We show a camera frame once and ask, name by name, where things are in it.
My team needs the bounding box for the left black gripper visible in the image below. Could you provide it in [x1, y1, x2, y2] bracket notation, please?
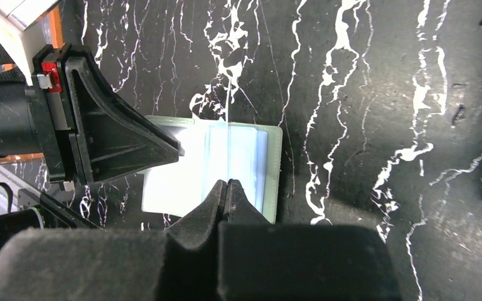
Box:
[0, 45, 179, 185]

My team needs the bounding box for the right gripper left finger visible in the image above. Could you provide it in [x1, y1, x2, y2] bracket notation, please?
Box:
[0, 181, 227, 300]

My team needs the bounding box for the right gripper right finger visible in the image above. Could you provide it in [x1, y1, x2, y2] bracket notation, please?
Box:
[218, 180, 402, 300]

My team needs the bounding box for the mint green card holder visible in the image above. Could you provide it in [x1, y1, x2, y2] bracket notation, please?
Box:
[141, 116, 283, 223]

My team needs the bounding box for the orange acrylic file rack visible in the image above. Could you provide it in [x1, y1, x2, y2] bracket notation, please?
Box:
[0, 4, 65, 167]

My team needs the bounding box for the silver credit card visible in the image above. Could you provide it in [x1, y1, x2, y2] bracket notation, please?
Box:
[223, 80, 232, 182]

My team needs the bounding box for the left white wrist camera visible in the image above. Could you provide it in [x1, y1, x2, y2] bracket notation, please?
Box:
[0, 0, 63, 86]

